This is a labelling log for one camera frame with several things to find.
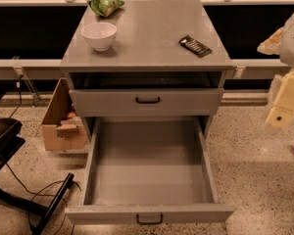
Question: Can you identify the brown cardboard box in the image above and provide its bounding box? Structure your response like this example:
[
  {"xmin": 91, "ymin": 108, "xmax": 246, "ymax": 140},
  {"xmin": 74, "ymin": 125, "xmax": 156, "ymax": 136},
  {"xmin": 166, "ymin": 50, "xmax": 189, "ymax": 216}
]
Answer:
[{"xmin": 41, "ymin": 78, "xmax": 88, "ymax": 151}]

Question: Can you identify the black stand frame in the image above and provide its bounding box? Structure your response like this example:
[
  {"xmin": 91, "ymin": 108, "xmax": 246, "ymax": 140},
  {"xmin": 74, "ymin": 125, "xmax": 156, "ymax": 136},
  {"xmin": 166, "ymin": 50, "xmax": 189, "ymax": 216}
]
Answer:
[{"xmin": 0, "ymin": 91, "xmax": 75, "ymax": 235}]

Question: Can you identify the black floor cable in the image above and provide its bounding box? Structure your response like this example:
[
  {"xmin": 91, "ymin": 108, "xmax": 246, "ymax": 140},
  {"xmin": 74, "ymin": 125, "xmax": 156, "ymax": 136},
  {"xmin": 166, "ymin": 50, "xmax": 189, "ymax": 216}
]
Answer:
[{"xmin": 4, "ymin": 162, "xmax": 82, "ymax": 235}]

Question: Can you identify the grey drawer cabinet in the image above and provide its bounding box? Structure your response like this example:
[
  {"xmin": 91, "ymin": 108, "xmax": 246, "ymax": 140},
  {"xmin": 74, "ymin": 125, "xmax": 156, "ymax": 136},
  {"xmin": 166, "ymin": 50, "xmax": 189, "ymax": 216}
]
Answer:
[{"xmin": 61, "ymin": 0, "xmax": 232, "ymax": 131}]

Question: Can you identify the green chip bag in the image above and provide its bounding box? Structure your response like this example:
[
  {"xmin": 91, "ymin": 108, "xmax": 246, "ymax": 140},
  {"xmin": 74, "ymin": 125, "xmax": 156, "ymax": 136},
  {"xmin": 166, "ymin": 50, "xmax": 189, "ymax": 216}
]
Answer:
[{"xmin": 86, "ymin": 0, "xmax": 124, "ymax": 18}]

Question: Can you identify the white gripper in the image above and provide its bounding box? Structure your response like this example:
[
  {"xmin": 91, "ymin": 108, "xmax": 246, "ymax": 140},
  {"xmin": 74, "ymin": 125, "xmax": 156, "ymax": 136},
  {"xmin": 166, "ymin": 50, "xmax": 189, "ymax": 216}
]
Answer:
[{"xmin": 257, "ymin": 13, "xmax": 294, "ymax": 129}]

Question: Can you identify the open grey bottom drawer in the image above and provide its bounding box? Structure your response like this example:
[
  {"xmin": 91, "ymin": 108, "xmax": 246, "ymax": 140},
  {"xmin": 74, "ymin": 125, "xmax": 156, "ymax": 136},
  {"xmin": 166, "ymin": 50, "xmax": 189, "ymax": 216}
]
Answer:
[{"xmin": 66, "ymin": 117, "xmax": 234, "ymax": 225}]

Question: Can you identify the closed grey middle drawer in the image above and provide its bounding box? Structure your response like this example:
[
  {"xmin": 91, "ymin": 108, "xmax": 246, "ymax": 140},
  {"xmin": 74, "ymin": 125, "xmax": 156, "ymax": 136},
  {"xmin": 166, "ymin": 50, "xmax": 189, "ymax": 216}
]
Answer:
[{"xmin": 70, "ymin": 89, "xmax": 223, "ymax": 117}]

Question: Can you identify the metal railing beam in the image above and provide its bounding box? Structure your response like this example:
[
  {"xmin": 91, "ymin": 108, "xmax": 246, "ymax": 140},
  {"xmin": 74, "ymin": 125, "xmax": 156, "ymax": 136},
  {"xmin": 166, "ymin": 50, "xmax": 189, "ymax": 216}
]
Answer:
[{"xmin": 0, "ymin": 59, "xmax": 290, "ymax": 80}]

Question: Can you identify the white ceramic bowl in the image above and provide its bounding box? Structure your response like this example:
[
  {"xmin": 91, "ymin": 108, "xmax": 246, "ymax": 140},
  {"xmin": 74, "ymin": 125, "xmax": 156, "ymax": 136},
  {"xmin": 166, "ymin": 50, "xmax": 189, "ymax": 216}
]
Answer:
[{"xmin": 81, "ymin": 23, "xmax": 117, "ymax": 51}]

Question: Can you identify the black rxbar chocolate bar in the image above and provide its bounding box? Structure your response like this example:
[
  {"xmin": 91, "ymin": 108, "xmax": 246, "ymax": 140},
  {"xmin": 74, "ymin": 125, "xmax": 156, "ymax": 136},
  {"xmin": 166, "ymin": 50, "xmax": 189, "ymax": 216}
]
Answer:
[{"xmin": 179, "ymin": 35, "xmax": 212, "ymax": 58}]

